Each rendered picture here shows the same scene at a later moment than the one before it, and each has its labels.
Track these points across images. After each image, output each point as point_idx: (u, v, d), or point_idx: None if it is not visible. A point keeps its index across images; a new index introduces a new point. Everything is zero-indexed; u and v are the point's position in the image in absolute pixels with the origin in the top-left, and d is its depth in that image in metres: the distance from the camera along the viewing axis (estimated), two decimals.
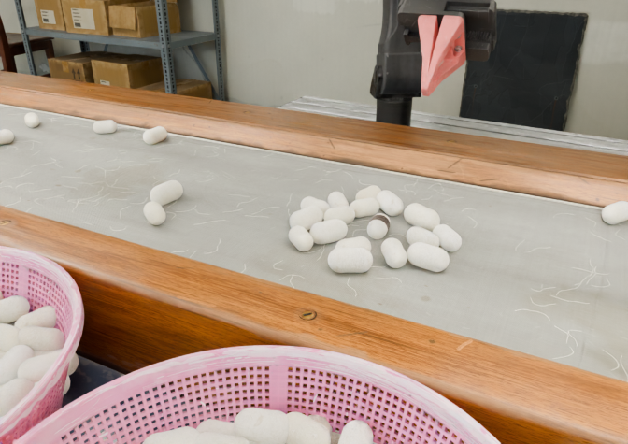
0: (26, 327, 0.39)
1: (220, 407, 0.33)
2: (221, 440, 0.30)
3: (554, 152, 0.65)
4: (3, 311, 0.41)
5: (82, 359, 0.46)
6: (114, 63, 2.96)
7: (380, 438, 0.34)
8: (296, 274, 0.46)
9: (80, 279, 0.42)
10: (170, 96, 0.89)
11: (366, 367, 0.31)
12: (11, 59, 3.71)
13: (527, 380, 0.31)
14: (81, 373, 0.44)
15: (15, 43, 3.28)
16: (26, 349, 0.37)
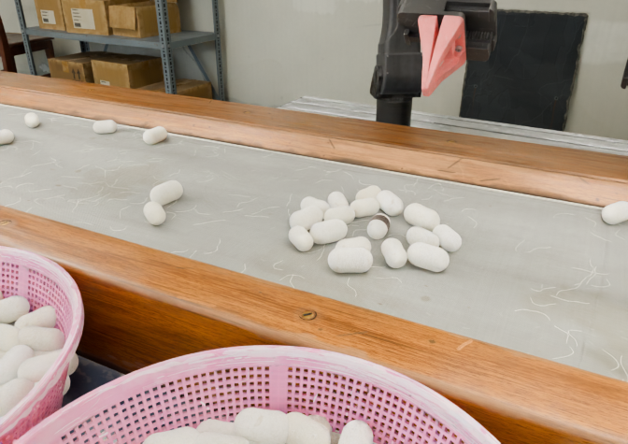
0: (26, 327, 0.39)
1: (220, 407, 0.33)
2: (221, 440, 0.30)
3: (554, 152, 0.65)
4: (3, 311, 0.41)
5: (82, 359, 0.46)
6: (114, 63, 2.96)
7: (380, 438, 0.34)
8: (296, 274, 0.46)
9: (80, 279, 0.42)
10: (170, 96, 0.89)
11: (366, 367, 0.31)
12: (11, 59, 3.71)
13: (527, 380, 0.31)
14: (81, 373, 0.44)
15: (15, 43, 3.28)
16: (26, 349, 0.37)
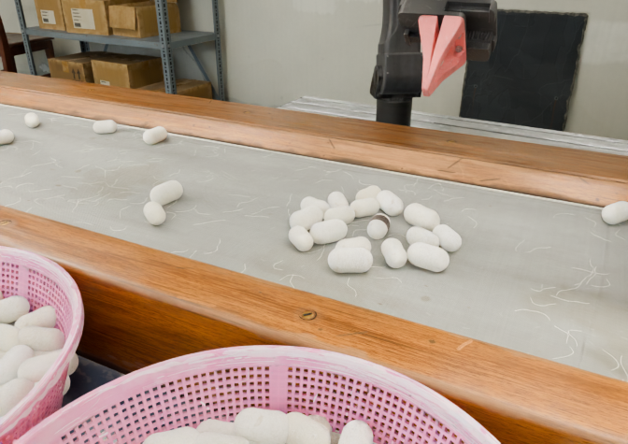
0: (26, 327, 0.39)
1: (220, 407, 0.33)
2: (221, 440, 0.30)
3: (554, 152, 0.65)
4: (3, 311, 0.41)
5: (82, 359, 0.46)
6: (114, 63, 2.96)
7: (380, 438, 0.34)
8: (296, 274, 0.46)
9: (80, 279, 0.42)
10: (170, 96, 0.89)
11: (366, 367, 0.31)
12: (11, 59, 3.71)
13: (527, 380, 0.31)
14: (81, 373, 0.44)
15: (15, 43, 3.28)
16: (26, 349, 0.37)
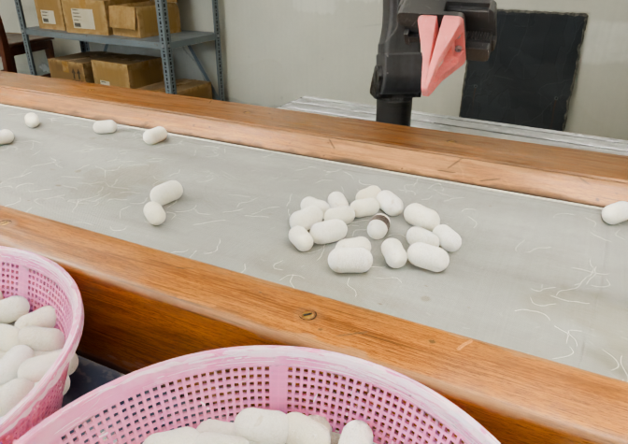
0: (26, 327, 0.39)
1: (220, 407, 0.33)
2: (221, 440, 0.30)
3: (554, 152, 0.65)
4: (3, 311, 0.41)
5: (82, 359, 0.46)
6: (114, 63, 2.96)
7: (380, 438, 0.34)
8: (296, 274, 0.46)
9: (80, 279, 0.42)
10: (170, 96, 0.89)
11: (366, 367, 0.31)
12: (11, 59, 3.71)
13: (527, 380, 0.31)
14: (81, 373, 0.44)
15: (15, 43, 3.28)
16: (26, 349, 0.37)
